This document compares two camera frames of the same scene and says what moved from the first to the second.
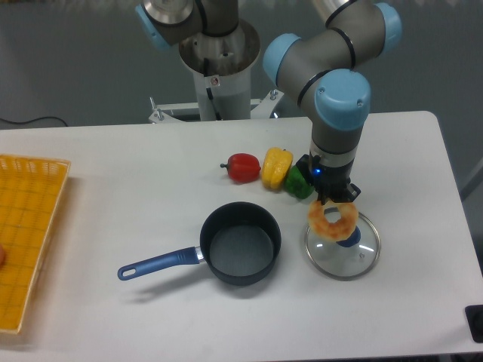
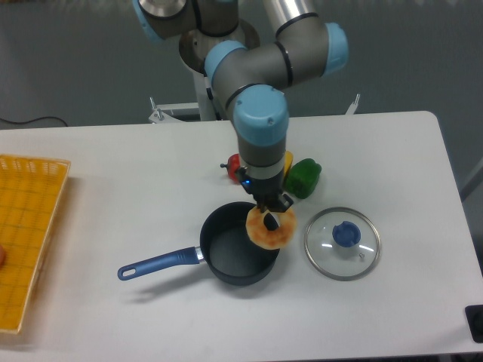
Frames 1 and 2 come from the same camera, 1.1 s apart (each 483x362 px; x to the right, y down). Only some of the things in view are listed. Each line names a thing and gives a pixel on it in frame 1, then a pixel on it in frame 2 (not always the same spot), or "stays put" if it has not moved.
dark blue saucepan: (240, 245) stays put
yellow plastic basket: (32, 190) stays put
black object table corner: (474, 315) stays put
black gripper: (330, 182) to (266, 191)
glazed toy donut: (343, 227) to (267, 239)
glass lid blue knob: (345, 259) stays put
